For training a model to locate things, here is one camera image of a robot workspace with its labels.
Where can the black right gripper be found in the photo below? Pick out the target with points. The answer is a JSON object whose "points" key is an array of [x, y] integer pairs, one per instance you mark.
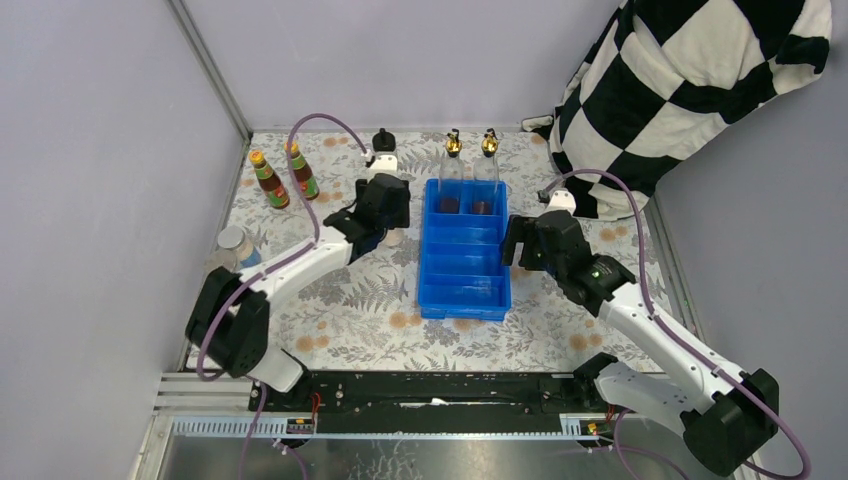
{"points": [[521, 229]]}

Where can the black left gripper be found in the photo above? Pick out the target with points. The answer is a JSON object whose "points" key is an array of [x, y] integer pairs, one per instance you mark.
{"points": [[399, 216]]}

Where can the black lid spice jar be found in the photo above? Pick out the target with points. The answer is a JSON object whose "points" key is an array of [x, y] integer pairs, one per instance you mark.
{"points": [[384, 142], [394, 237]]}

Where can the glass oil bottle gold spout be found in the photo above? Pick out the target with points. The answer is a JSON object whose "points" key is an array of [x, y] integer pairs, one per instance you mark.
{"points": [[451, 175]]}

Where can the blue plastic divided bin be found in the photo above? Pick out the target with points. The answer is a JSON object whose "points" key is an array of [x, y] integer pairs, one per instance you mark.
{"points": [[460, 271]]}

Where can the brown sauce bottle yellow cap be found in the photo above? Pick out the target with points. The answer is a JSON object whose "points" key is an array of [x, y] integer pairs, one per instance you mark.
{"points": [[269, 181]]}

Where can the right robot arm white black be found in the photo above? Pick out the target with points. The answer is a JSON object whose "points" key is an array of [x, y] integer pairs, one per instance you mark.
{"points": [[721, 411]]}

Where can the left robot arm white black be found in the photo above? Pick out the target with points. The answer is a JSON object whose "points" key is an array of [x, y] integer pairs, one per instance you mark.
{"points": [[230, 320]]}

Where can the floral table mat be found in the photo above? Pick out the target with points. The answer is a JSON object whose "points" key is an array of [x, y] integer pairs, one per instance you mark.
{"points": [[366, 316]]}

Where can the silver lid spice jar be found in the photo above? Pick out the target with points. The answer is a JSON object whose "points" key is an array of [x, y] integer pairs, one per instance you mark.
{"points": [[235, 239]]}

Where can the black white checkered cloth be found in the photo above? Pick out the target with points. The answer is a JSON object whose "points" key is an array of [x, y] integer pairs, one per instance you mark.
{"points": [[665, 78]]}

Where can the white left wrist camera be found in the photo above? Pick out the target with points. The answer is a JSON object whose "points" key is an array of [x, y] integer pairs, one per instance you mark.
{"points": [[381, 163]]}

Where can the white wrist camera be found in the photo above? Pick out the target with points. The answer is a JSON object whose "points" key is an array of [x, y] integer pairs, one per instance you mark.
{"points": [[381, 163], [559, 199]]}

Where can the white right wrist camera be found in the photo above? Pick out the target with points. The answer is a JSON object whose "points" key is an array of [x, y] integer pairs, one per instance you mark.
{"points": [[559, 199]]}

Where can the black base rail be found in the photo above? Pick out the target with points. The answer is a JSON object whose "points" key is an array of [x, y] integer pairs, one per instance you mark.
{"points": [[431, 402]]}

